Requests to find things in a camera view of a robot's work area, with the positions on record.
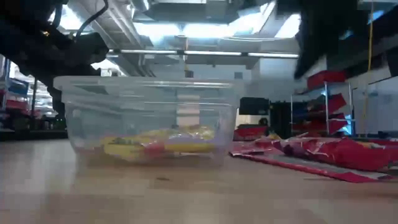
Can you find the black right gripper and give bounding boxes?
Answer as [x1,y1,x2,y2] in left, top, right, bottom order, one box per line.
[275,0,371,81]

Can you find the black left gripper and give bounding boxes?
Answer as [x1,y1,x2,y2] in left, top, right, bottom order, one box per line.
[40,32,110,119]

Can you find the clear plastic container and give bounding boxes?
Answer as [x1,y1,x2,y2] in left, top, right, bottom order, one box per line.
[52,75,247,168]

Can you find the red KitKat bar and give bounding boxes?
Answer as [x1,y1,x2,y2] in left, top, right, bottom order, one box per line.
[230,141,282,156]
[229,148,396,184]

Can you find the black stand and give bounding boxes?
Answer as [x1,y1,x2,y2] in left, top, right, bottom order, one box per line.
[30,78,39,130]

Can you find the red storage bin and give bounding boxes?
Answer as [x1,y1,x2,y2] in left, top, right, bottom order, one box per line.
[322,92,348,115]
[306,69,347,91]
[291,112,349,135]

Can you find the storage shelf with bins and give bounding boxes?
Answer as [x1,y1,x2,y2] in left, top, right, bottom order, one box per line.
[0,57,68,141]

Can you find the metal shelf rack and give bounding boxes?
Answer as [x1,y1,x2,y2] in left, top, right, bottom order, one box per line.
[290,80,356,138]

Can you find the blue storage bin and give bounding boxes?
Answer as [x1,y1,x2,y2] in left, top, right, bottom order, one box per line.
[291,101,309,121]

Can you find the black monitor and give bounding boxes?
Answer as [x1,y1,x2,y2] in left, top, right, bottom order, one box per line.
[238,96,271,116]

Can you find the glass partition panel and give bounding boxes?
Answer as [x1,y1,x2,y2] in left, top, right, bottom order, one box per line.
[352,75,398,137]

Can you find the ceiling light tube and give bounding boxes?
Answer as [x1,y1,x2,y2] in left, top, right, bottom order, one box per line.
[107,49,300,60]

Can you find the red Skittles pack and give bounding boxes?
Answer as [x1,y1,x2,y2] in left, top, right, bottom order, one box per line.
[233,123,271,142]

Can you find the yellow cable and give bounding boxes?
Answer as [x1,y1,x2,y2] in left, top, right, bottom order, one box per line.
[360,0,374,135]

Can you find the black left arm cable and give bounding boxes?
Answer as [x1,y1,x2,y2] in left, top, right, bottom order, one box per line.
[75,0,109,41]

